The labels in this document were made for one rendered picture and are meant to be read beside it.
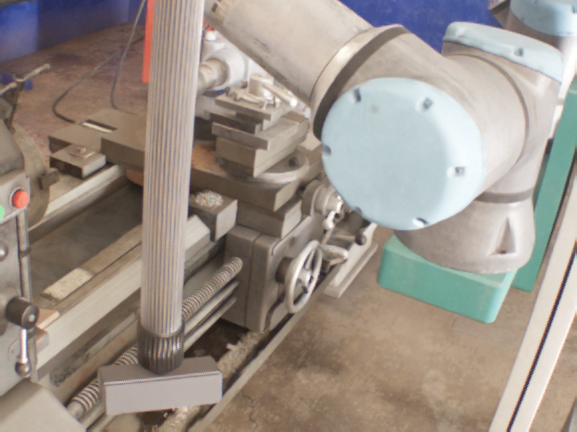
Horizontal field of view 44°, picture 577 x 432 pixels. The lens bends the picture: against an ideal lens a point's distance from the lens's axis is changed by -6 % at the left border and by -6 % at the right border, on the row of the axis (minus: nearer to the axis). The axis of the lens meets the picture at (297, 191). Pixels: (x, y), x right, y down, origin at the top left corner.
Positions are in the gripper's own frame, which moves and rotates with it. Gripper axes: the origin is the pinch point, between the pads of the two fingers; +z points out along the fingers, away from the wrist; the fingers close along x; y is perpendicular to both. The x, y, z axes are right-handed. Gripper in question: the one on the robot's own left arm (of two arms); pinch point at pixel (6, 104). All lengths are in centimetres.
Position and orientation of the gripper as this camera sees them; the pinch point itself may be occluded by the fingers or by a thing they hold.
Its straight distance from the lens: 148.5
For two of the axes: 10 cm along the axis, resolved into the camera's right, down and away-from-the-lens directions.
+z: 8.3, 5.6, -0.5
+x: 3.3, -4.1, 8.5
